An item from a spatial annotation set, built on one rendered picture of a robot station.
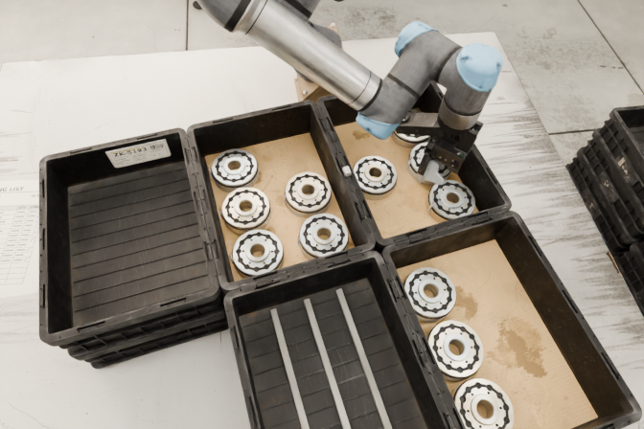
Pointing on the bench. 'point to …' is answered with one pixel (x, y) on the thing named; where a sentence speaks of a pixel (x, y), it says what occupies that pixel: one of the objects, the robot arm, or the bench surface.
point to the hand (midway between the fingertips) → (424, 170)
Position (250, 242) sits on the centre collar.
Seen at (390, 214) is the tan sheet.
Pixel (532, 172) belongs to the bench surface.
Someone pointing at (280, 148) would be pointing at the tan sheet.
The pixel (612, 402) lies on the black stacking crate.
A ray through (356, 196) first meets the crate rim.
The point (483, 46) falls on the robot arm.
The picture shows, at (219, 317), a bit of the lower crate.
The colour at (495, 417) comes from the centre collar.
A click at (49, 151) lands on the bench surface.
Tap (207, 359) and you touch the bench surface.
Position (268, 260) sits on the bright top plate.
